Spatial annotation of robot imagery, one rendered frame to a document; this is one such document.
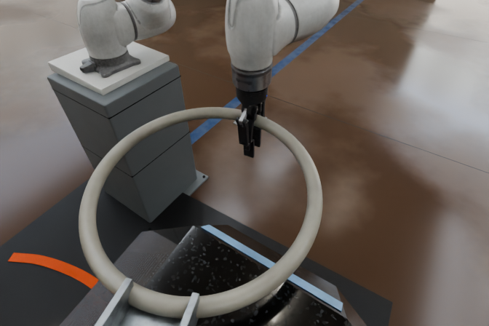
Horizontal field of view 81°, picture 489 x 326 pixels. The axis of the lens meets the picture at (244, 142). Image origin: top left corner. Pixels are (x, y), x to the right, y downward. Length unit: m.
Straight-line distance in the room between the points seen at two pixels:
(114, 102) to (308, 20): 0.82
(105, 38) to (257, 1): 0.84
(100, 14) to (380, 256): 1.66
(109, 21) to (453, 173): 2.15
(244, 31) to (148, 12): 0.78
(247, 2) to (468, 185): 2.00
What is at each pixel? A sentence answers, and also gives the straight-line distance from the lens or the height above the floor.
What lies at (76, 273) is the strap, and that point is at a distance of 1.72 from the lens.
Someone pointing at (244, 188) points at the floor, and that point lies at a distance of 1.82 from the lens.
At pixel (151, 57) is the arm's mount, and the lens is 1.43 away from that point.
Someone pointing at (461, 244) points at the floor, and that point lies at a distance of 1.97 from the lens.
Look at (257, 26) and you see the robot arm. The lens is 0.56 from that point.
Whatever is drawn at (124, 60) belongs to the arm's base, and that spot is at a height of 0.86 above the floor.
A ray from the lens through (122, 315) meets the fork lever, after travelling 0.54.
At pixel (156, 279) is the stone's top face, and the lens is 0.63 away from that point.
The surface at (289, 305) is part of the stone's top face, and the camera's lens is 0.60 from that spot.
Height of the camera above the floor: 1.41
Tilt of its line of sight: 42 degrees down
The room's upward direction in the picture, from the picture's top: straight up
